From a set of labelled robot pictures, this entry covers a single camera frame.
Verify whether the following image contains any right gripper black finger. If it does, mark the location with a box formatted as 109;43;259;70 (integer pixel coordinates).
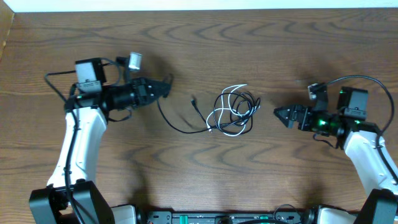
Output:
274;106;295;119
278;116;295;129

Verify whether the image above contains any black usb cable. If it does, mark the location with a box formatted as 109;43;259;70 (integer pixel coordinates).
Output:
156;73;261;134

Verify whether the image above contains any white usb cable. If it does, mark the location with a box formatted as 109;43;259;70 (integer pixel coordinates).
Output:
206;83;252;137

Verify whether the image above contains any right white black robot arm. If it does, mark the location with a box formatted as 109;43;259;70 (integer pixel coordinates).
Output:
274;86;397;223

